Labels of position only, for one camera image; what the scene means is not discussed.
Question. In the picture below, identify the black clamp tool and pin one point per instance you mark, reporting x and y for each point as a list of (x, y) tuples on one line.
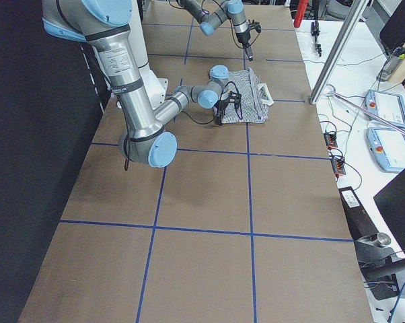
[(315, 32)]

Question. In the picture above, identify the lower orange black adapter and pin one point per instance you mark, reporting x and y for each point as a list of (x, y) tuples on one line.
[(338, 165)]

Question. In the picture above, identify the lower teach pendant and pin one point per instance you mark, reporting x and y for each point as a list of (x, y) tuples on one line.
[(387, 147)]

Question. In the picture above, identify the upper teach pendant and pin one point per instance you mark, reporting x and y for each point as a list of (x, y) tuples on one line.
[(388, 106)]

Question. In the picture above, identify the navy white striped polo shirt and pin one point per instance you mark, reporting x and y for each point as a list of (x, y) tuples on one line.
[(256, 98)]

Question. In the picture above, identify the red cylinder object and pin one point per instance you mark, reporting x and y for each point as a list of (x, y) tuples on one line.
[(301, 8)]

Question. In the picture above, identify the teach pendant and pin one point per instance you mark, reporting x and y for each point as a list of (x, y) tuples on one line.
[(387, 147), (388, 106)]

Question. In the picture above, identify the orange black adapter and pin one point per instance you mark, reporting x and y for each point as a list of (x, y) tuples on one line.
[(330, 140), (338, 165)]

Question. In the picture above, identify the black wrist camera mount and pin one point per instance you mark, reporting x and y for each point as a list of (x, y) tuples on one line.
[(235, 99), (254, 25)]

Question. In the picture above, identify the upper orange black adapter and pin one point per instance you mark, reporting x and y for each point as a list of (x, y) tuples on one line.
[(330, 140)]

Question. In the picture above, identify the aluminium frame post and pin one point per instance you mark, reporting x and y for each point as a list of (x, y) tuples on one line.
[(342, 38)]

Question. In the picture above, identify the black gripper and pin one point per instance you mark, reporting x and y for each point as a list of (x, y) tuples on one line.
[(221, 108), (243, 37)]

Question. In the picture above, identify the black monitor stand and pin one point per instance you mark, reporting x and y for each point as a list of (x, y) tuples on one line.
[(382, 268)]

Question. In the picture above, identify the black power box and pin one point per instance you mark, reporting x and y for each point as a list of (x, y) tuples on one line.
[(359, 221)]

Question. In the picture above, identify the black monitor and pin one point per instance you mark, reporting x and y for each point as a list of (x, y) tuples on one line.
[(390, 201)]

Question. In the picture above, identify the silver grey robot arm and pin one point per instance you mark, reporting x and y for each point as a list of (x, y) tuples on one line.
[(107, 25), (232, 11)]

